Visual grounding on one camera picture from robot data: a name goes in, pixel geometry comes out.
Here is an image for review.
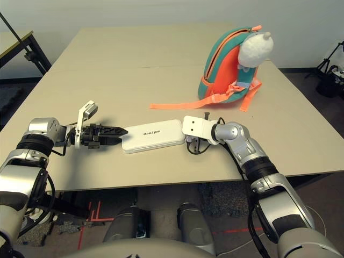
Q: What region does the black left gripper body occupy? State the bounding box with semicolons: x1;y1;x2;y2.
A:
80;123;105;150

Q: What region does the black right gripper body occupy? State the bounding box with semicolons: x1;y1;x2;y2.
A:
187;112;211;155

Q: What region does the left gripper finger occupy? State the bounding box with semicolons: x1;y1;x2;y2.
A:
101;137;123;147
101;125;129;136

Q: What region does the white pencil case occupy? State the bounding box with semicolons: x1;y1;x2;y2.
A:
121;119;187;155

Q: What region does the teal and orange backpack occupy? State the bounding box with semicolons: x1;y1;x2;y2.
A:
149;25;263;112

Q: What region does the white plush toy pendant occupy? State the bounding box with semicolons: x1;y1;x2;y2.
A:
238;31;274;69

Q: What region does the black table foot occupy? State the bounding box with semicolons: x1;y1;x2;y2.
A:
34;192;91;220

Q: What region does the grey right robot leg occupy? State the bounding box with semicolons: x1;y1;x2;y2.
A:
176;202;217;255

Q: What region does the grey robot leg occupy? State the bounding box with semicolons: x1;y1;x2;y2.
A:
103;205;151;242
176;202;217;255

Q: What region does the grey left robot leg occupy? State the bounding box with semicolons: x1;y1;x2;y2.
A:
103;205;151;242

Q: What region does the dark foam scrap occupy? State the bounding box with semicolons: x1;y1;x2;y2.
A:
58;220;83;235

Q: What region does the grey robot torso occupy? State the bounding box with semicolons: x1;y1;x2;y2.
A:
60;238;216;258

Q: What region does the black pole with clamp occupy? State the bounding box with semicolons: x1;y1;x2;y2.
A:
0;11;35;64

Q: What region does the black bin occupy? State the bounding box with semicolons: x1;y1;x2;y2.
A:
316;64;344;99

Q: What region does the black tripod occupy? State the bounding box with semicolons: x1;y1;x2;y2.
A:
306;40;344;81

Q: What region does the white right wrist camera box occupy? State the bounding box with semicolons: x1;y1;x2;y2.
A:
182;115;220;146

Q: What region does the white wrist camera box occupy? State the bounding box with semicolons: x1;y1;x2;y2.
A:
182;115;220;146
74;100;99;150

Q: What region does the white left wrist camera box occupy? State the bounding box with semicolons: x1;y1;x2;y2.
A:
74;100;99;150

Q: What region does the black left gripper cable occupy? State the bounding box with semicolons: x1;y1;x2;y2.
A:
51;125;81;157

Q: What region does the black left upper arm cable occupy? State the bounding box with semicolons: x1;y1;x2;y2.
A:
16;171;57;239

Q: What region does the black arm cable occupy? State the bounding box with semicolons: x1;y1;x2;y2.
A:
187;117;272;258
16;171;57;239

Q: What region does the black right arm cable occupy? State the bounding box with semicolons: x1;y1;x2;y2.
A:
187;117;272;258

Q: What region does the wooden side table black frame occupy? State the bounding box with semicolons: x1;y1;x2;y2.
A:
0;30;52;78

